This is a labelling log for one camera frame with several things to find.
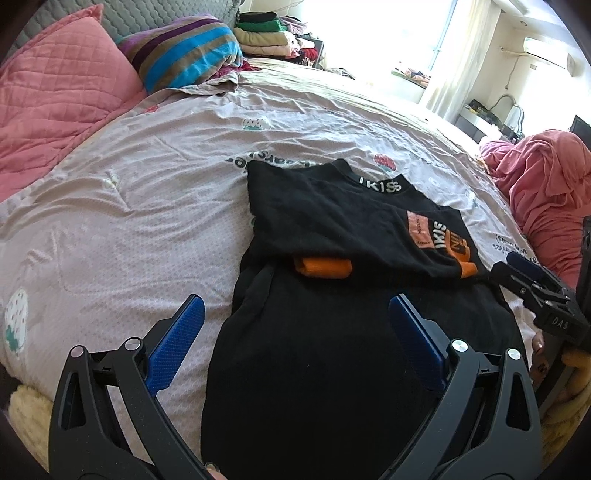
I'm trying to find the striped colourful pillow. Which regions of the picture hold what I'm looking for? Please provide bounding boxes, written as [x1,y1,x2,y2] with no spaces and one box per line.
[116,13,245,95]

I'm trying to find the clutter on window sill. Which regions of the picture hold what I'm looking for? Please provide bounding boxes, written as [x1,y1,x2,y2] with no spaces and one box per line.
[390,67,431,88]

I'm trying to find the stack of folded clothes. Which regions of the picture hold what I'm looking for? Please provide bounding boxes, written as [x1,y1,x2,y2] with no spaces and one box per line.
[232,11,324,70]

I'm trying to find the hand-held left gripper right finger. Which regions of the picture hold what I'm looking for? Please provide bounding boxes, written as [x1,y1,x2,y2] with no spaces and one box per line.
[376,294,542,480]

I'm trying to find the pink quilted pillow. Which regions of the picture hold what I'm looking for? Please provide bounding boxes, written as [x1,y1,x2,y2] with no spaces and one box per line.
[0,4,148,203]

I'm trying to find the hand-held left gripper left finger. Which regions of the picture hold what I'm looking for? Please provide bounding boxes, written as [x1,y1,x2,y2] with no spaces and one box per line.
[48,294,218,480]

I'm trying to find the cream fluffy blanket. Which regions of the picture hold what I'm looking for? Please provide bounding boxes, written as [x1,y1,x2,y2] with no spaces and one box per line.
[8,346,591,462]

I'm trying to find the pink crumpled blanket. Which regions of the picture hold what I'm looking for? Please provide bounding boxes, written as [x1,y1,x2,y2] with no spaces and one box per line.
[479,129,591,291]

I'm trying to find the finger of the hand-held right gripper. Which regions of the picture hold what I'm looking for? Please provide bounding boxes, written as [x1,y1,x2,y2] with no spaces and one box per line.
[489,261,551,306]
[505,251,566,291]

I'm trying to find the white curtain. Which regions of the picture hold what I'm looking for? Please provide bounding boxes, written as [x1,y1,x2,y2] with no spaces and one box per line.
[421,0,492,120]

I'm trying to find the white air conditioner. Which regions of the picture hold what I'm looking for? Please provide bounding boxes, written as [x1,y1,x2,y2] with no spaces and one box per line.
[523,37,572,71]

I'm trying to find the person's right hand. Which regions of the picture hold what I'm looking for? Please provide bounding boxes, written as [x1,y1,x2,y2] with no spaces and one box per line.
[530,338,557,386]

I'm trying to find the white desk with clutter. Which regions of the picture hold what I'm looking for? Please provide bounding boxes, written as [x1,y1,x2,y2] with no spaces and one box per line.
[456,93,528,143]

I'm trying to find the grey quilted headboard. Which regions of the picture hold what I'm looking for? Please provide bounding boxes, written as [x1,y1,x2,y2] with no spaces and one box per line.
[4,0,243,63]

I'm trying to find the printed pale bed sheet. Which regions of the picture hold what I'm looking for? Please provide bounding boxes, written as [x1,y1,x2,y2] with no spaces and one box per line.
[0,56,548,398]

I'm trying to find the black sweater with orange cuffs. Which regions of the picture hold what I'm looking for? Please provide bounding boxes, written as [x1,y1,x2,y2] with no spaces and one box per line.
[201,158,529,480]

